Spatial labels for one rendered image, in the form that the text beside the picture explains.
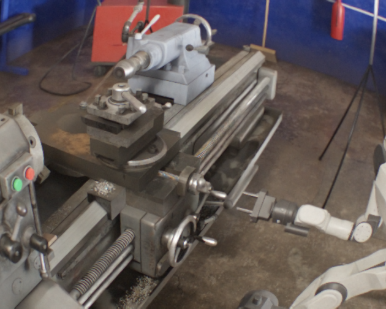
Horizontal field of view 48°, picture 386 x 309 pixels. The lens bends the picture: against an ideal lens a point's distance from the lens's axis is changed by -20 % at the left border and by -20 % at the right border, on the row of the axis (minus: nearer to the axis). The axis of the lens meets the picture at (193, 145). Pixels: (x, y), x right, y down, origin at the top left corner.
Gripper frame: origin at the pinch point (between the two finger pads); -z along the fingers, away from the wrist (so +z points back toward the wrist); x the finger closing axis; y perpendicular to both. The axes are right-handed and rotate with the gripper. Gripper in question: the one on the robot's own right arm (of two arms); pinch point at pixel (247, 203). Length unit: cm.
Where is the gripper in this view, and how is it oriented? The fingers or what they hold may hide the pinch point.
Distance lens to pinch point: 179.6
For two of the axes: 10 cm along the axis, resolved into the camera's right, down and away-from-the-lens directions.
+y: -2.2, -3.1, -9.2
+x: 3.4, -9.1, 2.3
